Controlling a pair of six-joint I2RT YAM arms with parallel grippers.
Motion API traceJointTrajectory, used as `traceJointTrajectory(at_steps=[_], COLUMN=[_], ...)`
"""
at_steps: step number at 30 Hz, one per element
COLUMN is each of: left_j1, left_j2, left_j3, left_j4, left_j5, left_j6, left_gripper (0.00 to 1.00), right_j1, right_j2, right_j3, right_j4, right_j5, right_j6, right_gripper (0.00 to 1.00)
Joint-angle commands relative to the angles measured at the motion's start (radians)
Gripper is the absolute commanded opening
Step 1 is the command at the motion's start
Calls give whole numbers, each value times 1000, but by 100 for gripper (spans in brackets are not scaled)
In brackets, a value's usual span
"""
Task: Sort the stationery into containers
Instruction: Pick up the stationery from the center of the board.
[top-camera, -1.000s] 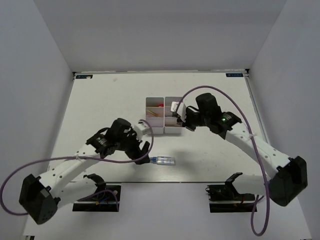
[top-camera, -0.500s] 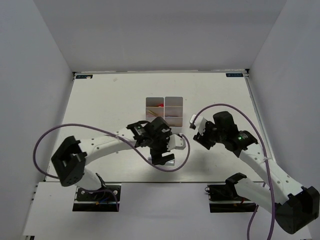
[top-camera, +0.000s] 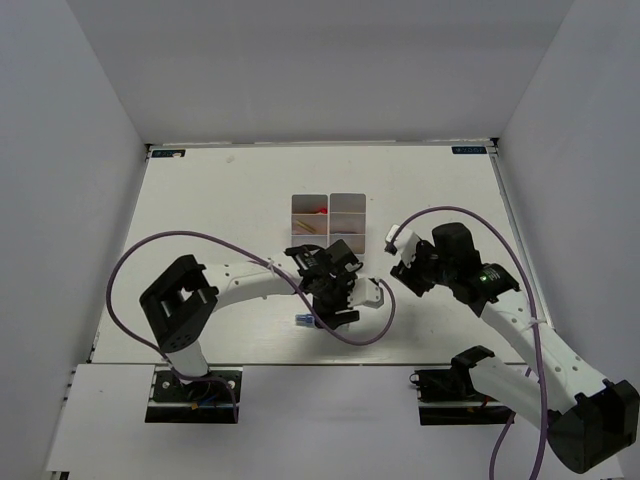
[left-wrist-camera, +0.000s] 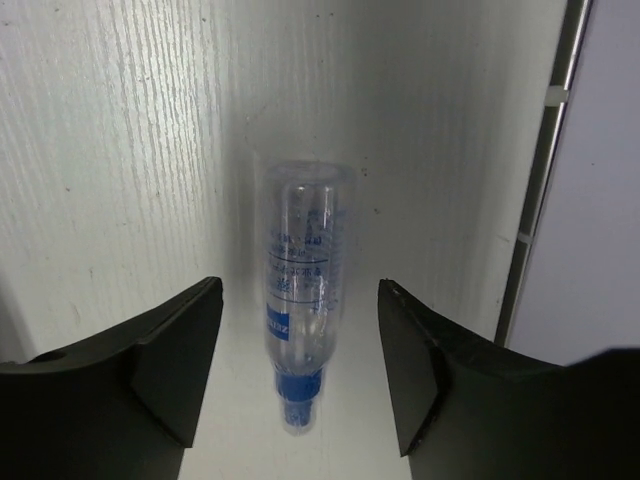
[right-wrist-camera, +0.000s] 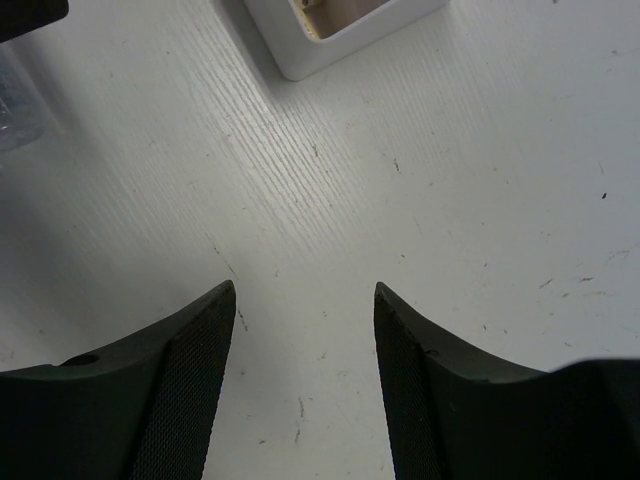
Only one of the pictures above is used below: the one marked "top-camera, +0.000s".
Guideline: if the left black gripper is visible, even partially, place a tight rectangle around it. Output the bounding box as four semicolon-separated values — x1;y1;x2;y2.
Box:
312;272;359;330

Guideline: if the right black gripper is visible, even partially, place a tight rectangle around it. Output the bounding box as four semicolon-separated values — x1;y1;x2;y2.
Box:
391;237;456;297

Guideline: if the blue clear spray bottle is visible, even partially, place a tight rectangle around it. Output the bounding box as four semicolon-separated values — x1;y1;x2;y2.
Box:
295;313;316;328

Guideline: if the yellow thin marker pen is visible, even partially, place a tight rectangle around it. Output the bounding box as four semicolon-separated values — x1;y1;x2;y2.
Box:
295;219;318;235

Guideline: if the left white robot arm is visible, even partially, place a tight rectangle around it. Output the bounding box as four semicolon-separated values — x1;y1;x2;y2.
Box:
139;240;382;399

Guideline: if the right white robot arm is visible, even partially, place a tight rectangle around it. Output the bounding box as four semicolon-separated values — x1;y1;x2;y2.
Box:
386;222;639;474

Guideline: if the left white compartment organizer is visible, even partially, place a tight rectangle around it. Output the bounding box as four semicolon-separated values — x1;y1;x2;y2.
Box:
290;194;329;248

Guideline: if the white compartment organizer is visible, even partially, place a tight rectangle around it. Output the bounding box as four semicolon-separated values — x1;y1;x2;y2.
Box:
328;193;367;256
290;194;329;248

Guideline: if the right white compartment organizer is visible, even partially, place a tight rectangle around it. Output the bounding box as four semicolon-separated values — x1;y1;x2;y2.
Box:
328;193;367;256

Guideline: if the right blue table label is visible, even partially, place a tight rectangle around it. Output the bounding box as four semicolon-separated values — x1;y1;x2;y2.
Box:
451;145;487;155

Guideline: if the blue table label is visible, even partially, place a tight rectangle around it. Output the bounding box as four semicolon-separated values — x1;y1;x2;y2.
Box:
151;149;186;158
451;145;487;155

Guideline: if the left blue table label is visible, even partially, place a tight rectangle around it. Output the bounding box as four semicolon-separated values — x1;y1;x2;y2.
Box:
151;149;186;158

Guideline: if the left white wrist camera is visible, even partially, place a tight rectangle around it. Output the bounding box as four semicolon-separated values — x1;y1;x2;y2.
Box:
347;277;384;309

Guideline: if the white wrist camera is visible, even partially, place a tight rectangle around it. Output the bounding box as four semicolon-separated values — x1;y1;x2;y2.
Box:
347;277;384;309
384;224;421;267

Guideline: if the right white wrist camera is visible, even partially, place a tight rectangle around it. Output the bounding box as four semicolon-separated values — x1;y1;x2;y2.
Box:
384;224;421;267

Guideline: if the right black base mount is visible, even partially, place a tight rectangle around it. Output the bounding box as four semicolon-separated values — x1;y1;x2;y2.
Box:
409;346;512;426

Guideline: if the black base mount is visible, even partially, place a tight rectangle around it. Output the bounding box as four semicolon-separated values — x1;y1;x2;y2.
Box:
144;367;243;425
409;346;512;426

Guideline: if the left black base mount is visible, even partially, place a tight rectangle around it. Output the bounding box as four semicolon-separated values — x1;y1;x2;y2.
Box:
144;367;243;425

